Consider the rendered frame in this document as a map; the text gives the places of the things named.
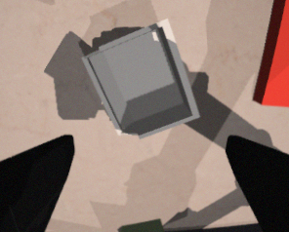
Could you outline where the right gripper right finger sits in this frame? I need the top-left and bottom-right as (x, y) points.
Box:
(226, 135), (289, 232)

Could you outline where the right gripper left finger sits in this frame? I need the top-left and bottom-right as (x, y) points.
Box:
(0, 135), (75, 232)

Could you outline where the red flat block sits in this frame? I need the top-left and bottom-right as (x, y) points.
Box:
(253, 0), (289, 107)

